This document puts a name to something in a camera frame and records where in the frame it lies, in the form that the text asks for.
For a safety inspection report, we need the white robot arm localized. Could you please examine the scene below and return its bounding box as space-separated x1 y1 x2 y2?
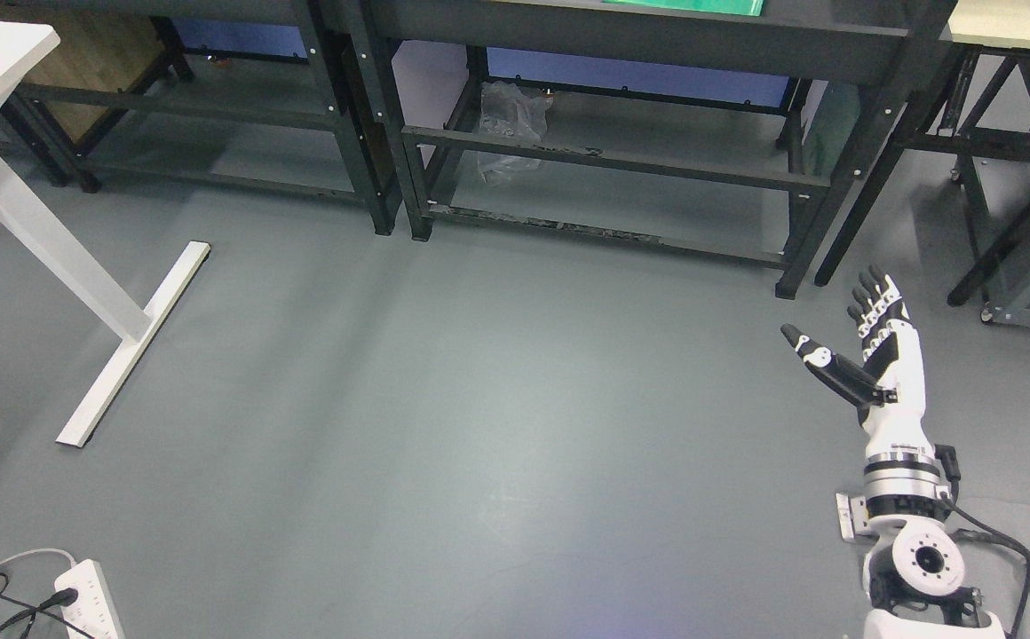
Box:
836 445 1006 638

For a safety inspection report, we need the white power strip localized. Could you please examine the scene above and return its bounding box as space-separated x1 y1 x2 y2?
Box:
53 559 125 638

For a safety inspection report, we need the green plastic tray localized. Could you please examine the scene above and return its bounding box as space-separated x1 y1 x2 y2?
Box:
604 0 765 16

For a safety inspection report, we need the left black metal shelf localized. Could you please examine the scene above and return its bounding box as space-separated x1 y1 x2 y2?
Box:
0 1 401 235

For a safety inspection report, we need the black metal shelf rack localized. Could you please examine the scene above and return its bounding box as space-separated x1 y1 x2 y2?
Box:
320 0 960 301

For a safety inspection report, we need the clear plastic bag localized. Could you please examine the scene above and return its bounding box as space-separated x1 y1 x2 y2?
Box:
476 82 554 184

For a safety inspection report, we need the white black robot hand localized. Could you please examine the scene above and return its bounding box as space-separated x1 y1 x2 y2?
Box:
781 265 936 457

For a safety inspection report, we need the right cart with casters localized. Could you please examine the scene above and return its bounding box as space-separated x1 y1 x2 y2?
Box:
815 0 1030 338

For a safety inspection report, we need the white standing desk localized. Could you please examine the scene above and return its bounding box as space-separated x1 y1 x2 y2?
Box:
0 21 210 446

